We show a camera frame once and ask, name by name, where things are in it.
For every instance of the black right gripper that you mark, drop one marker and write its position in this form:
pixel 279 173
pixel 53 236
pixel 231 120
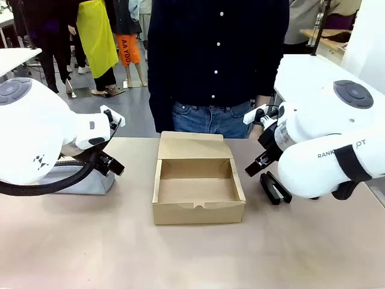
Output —
pixel 270 141

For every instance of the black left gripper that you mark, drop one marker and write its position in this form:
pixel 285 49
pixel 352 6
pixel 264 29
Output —
pixel 98 153

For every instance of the black stapler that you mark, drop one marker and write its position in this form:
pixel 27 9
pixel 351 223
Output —
pixel 275 189

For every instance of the brown cardboard box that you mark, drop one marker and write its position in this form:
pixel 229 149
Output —
pixel 197 186

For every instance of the person left forearm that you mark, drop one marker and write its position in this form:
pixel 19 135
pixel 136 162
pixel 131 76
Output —
pixel 264 100

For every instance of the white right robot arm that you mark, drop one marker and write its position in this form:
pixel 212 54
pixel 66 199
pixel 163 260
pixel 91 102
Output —
pixel 331 135

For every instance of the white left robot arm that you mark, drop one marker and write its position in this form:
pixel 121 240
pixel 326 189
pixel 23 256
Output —
pixel 33 126

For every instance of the person left hand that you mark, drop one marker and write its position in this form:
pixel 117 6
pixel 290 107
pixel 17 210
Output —
pixel 255 132

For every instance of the gray zipper pencil pouch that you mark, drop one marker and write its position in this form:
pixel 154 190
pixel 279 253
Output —
pixel 87 183

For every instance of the black wristwatch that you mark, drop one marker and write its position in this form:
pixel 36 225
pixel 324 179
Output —
pixel 257 122

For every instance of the person in dark buttoned shirt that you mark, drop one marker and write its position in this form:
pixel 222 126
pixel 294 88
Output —
pixel 216 60

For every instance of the mannequin with orange shorts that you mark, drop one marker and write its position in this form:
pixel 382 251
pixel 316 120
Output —
pixel 129 48

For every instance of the person in yellow apron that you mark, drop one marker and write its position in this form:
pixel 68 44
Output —
pixel 97 39

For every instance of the wooden table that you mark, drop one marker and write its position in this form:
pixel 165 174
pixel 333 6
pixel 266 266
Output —
pixel 328 37

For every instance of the person in black clothes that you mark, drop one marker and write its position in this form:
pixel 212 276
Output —
pixel 51 36

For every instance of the white table with white leg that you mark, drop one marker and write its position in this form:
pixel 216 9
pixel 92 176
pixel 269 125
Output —
pixel 15 58

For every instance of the black stand pole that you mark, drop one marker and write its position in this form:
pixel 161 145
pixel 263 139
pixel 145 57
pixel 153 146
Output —
pixel 319 28

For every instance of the person in grey purple top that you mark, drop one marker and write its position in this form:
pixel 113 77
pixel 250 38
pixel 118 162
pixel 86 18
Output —
pixel 319 18

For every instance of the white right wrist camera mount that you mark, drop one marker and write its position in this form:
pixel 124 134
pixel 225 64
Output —
pixel 254 114

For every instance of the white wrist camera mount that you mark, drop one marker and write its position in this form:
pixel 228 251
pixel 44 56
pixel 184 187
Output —
pixel 254 114
pixel 112 113

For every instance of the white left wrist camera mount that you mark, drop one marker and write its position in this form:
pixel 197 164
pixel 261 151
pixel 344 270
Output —
pixel 112 113

